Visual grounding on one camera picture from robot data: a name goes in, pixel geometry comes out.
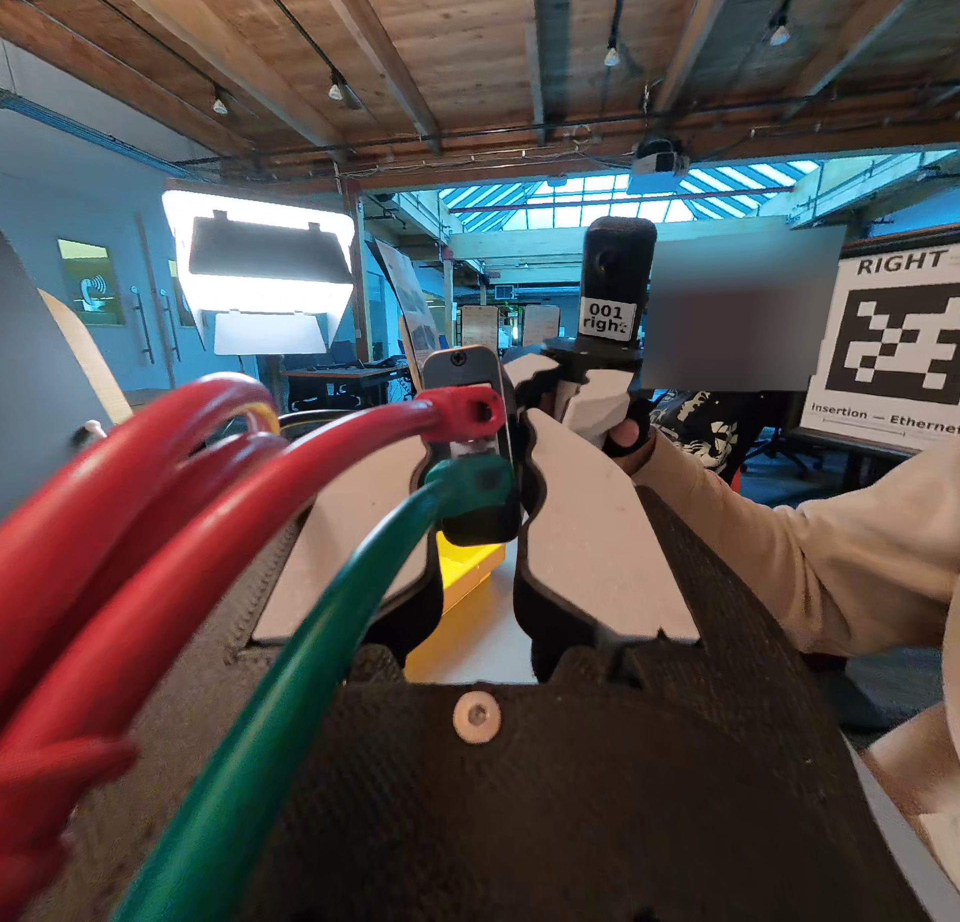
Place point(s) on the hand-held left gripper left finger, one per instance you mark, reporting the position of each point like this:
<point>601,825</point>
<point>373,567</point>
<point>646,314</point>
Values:
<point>330,532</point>

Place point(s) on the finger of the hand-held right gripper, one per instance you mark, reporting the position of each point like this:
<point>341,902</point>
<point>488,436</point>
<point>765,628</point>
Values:
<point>534,378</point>

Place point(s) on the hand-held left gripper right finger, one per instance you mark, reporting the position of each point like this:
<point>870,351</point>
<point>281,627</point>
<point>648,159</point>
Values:
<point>600,554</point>

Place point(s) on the dark ethernet port adapter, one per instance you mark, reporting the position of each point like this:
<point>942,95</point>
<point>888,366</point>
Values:
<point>461,371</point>

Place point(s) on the yellow plastic bin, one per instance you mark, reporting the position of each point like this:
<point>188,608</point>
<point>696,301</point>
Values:
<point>465,569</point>

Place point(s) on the person's right forearm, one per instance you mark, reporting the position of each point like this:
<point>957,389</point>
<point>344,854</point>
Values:
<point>825,554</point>

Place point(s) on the person's right hand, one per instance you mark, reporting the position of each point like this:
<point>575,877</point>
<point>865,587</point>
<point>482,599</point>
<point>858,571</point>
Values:
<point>630,434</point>

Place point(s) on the pale standing board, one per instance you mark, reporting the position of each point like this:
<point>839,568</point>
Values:
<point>478,328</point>
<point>540,326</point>

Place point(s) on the ceiling projector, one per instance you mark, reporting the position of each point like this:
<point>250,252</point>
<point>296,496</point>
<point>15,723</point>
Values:
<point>658,164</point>

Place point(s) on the leaning poster board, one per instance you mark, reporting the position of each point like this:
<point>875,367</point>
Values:
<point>412,299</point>

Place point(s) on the ceiling spot lamp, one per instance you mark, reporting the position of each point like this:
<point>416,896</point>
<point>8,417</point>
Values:
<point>336,91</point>
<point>612,56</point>
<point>219,104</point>
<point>780,35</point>

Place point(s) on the white-tipped metal pin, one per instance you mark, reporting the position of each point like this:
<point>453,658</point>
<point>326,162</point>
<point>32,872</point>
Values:
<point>96,428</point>

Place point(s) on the studio softbox light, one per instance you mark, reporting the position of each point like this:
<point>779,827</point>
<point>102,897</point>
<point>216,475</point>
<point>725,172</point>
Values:
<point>262,262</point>

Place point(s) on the checkered marker sign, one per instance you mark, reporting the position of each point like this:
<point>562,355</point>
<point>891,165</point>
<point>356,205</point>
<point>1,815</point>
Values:
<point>892,337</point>

